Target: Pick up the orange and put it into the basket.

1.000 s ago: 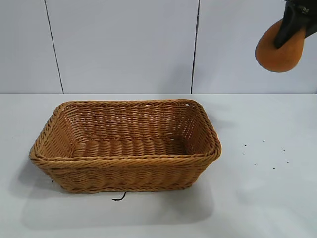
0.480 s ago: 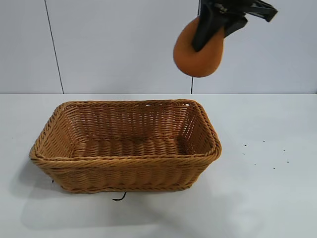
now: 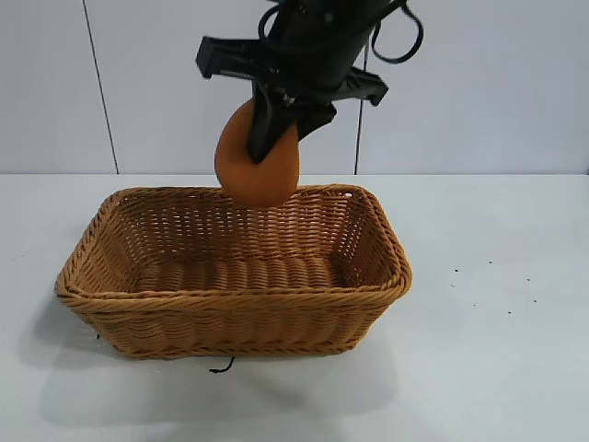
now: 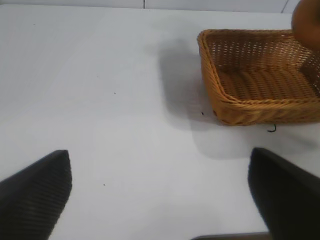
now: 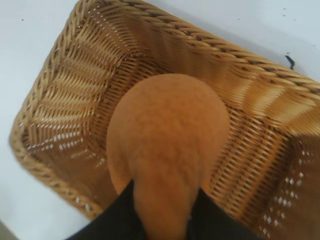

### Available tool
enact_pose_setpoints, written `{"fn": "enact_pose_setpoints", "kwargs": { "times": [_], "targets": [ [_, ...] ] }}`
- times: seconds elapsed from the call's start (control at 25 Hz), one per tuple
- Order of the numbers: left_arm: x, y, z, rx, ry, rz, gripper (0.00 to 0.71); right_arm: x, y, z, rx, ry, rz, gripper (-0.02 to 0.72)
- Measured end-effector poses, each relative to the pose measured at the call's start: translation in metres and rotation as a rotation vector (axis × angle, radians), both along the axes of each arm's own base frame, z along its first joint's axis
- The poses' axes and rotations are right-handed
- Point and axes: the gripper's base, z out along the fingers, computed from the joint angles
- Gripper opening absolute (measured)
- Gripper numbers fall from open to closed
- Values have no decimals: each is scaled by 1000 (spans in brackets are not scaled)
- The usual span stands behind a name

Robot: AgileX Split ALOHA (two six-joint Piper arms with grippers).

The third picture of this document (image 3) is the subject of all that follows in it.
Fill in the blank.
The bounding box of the curved black thread piece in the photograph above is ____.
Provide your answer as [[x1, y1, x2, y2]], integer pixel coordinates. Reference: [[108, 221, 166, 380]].
[[208, 357, 236, 376]]

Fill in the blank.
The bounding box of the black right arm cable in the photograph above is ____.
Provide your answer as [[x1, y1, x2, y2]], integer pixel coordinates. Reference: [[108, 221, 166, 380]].
[[369, 0, 428, 64]]

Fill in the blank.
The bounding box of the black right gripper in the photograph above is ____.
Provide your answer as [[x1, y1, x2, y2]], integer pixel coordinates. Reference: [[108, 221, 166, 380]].
[[195, 0, 398, 165]]

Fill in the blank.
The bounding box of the orange bun-shaped bread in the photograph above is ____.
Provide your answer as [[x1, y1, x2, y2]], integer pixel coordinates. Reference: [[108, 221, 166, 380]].
[[214, 96, 301, 207]]

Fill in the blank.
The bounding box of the brown woven wicker basket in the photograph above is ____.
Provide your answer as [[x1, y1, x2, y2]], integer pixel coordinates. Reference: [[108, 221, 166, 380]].
[[53, 182, 414, 361]]

